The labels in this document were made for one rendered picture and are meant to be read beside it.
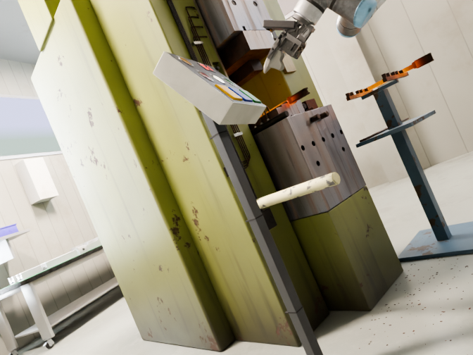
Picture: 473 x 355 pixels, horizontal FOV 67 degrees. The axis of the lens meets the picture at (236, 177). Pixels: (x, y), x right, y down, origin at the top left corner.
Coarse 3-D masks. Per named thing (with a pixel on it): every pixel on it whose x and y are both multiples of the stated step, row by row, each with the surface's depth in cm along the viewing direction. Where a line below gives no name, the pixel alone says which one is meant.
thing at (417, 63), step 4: (424, 56) 186; (428, 56) 185; (416, 60) 188; (420, 60) 188; (424, 60) 187; (428, 60) 186; (432, 60) 184; (412, 64) 189; (416, 64) 190; (420, 64) 188; (424, 64) 186; (404, 68) 193; (408, 68) 192; (412, 68) 192; (404, 72) 194; (380, 80) 203; (376, 84) 205; (380, 84) 204; (368, 88) 208; (372, 88) 207
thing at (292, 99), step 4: (304, 88) 162; (300, 92) 165; (304, 92) 164; (308, 92) 164; (292, 96) 168; (296, 96) 167; (300, 96) 165; (288, 100) 169; (292, 100) 170; (296, 100) 168; (280, 104) 174; (272, 108) 178; (260, 116) 185
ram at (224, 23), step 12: (204, 0) 167; (216, 0) 162; (228, 0) 163; (240, 0) 168; (252, 0) 174; (204, 12) 169; (216, 12) 164; (228, 12) 161; (240, 12) 166; (252, 12) 172; (264, 12) 178; (216, 24) 166; (228, 24) 161; (240, 24) 164; (252, 24) 169; (216, 36) 168; (228, 36) 163; (216, 48) 171
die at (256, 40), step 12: (240, 36) 165; (252, 36) 167; (264, 36) 172; (228, 48) 172; (240, 48) 167; (252, 48) 164; (264, 48) 170; (228, 60) 174; (240, 60) 171; (228, 72) 182
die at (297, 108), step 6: (288, 102) 169; (300, 102) 175; (276, 108) 163; (282, 108) 165; (288, 108) 168; (294, 108) 171; (300, 108) 174; (270, 114) 166; (276, 114) 164; (294, 114) 170; (258, 120) 172; (264, 120) 170; (252, 126) 176
